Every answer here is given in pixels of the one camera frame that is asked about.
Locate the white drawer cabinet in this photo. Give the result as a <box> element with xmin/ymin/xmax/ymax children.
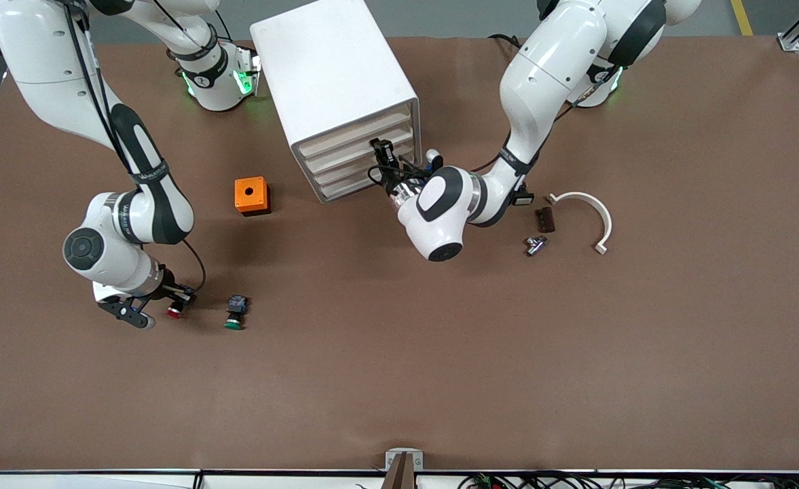
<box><xmin>250</xmin><ymin>0</ymin><xmax>422</xmax><ymax>204</ymax></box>

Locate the green mushroom push button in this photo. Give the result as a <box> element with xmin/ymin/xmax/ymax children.
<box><xmin>224</xmin><ymin>295</ymin><xmax>250</xmax><ymax>331</ymax></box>

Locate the white curved plastic clamp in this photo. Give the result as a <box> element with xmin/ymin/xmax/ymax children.
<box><xmin>549</xmin><ymin>192</ymin><xmax>613</xmax><ymax>255</ymax></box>

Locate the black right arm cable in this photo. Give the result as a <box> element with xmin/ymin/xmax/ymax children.
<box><xmin>63</xmin><ymin>0</ymin><xmax>207</xmax><ymax>296</ymax></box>

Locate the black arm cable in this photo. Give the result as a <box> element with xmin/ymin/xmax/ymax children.
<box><xmin>470</xmin><ymin>31</ymin><xmax>617</xmax><ymax>174</ymax></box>
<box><xmin>63</xmin><ymin>0</ymin><xmax>207</xmax><ymax>296</ymax></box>

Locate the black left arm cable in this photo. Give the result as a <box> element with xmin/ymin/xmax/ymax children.
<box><xmin>470</xmin><ymin>31</ymin><xmax>617</xmax><ymax>174</ymax></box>

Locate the orange button enclosure box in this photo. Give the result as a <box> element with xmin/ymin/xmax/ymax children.
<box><xmin>234</xmin><ymin>177</ymin><xmax>271</xmax><ymax>217</ymax></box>

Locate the grey metal bracket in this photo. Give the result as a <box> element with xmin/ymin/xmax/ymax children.
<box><xmin>385</xmin><ymin>448</ymin><xmax>424</xmax><ymax>471</ymax></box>

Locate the tangled cable bundle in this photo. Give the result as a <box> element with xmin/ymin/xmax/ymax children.
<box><xmin>457</xmin><ymin>471</ymin><xmax>799</xmax><ymax>489</ymax></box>

